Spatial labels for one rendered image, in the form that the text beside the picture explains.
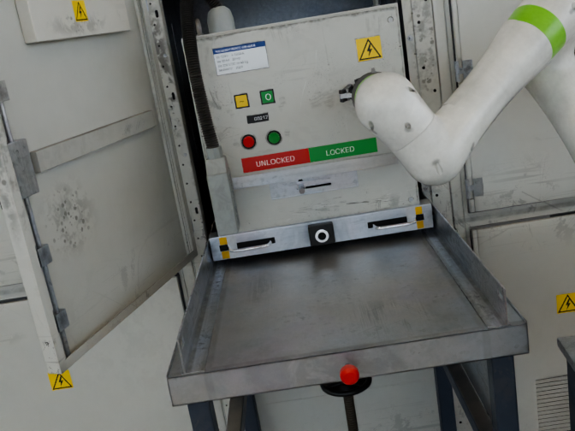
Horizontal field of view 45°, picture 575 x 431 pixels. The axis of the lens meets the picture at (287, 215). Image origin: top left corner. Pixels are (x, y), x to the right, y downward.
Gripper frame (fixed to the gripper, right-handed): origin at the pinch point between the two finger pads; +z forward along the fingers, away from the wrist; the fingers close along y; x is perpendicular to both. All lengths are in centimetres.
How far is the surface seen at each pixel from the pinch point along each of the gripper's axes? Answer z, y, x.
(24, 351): 16, -99, -58
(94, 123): -9, -58, 2
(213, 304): -21, -39, -38
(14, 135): -33, -66, 5
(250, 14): 96, -25, 20
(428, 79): 17.4, 18.4, -3.1
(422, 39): 17.4, 18.0, 6.8
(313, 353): -50, -20, -38
